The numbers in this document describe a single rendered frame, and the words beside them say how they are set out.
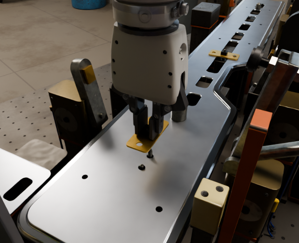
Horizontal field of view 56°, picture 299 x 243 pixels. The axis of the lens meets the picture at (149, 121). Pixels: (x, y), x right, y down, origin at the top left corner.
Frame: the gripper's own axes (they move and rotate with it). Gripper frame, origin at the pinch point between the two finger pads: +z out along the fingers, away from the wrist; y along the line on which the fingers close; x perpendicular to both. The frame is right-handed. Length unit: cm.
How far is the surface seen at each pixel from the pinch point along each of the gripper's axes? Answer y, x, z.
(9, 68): 237, -141, 107
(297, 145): -20.3, 0.2, -3.7
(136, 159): 1.4, 1.7, 7.3
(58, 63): 199, -172, 107
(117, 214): -1.5, 12.1, 7.4
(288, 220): -29, -23, 37
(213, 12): 13, -78, 5
